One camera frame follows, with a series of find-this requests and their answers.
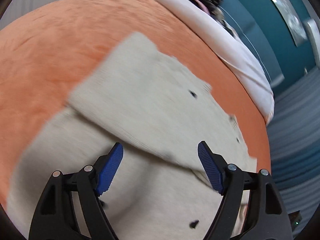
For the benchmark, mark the cream knitted sweater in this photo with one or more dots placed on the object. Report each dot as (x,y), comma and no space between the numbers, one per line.
(159,110)

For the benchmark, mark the framed wall picture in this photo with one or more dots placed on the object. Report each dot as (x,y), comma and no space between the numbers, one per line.
(292,21)

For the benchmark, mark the orange plush bed blanket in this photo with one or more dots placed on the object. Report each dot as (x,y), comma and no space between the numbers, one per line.
(46,52)

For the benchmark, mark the blue-grey curtain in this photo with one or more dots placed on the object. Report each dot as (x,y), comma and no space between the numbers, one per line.
(293,136)

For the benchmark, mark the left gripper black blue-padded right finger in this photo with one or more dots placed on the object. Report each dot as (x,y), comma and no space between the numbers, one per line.
(266,216)

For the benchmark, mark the white duvet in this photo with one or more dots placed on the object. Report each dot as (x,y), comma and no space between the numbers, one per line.
(231,50)

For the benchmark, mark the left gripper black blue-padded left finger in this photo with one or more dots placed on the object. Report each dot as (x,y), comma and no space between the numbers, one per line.
(54,216)

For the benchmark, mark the dark patterned clothes pile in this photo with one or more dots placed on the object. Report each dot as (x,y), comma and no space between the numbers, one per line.
(212,8)

